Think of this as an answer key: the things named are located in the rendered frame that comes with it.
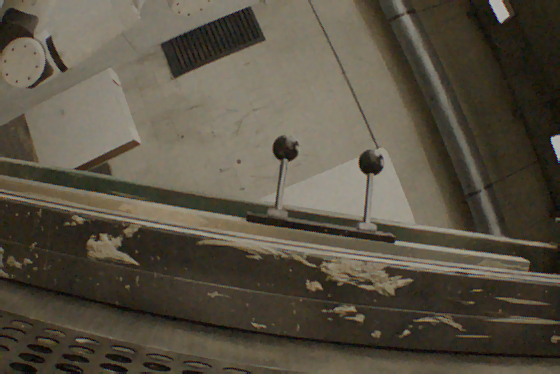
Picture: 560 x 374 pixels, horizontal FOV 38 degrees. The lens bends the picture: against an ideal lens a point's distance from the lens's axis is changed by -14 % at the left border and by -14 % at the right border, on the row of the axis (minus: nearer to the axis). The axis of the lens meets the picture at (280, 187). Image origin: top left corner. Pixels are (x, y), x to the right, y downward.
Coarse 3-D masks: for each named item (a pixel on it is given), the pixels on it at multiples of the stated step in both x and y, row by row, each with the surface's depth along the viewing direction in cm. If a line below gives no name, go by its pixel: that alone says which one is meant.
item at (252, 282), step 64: (0, 192) 72; (0, 256) 69; (64, 256) 69; (128, 256) 69; (192, 256) 70; (256, 256) 70; (320, 256) 70; (384, 256) 75; (192, 320) 70; (256, 320) 70; (320, 320) 70; (384, 320) 70; (448, 320) 71; (512, 320) 71
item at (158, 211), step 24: (24, 192) 118; (48, 192) 118; (72, 192) 118; (168, 216) 119; (192, 216) 119; (216, 216) 120; (312, 240) 120; (336, 240) 120; (360, 240) 120; (480, 264) 121; (504, 264) 121; (528, 264) 122
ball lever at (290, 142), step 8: (280, 136) 126; (288, 136) 126; (280, 144) 125; (288, 144) 125; (296, 144) 126; (280, 152) 125; (288, 152) 125; (296, 152) 126; (280, 160) 126; (288, 160) 126; (280, 168) 125; (280, 176) 124; (280, 184) 124; (280, 192) 123; (280, 200) 123; (272, 208) 122; (280, 208) 122; (272, 216) 121; (280, 216) 121
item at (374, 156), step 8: (368, 152) 126; (376, 152) 126; (360, 160) 126; (368, 160) 126; (376, 160) 126; (360, 168) 127; (368, 168) 126; (376, 168) 126; (368, 176) 126; (368, 184) 125; (368, 192) 125; (368, 200) 124; (368, 208) 124; (368, 216) 123; (360, 224) 122; (368, 224) 122
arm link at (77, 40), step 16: (80, 16) 119; (96, 16) 118; (112, 16) 118; (64, 32) 118; (80, 32) 118; (96, 32) 119; (112, 32) 120; (48, 48) 119; (64, 48) 118; (80, 48) 119; (96, 48) 121; (48, 64) 117; (64, 64) 120; (48, 80) 121
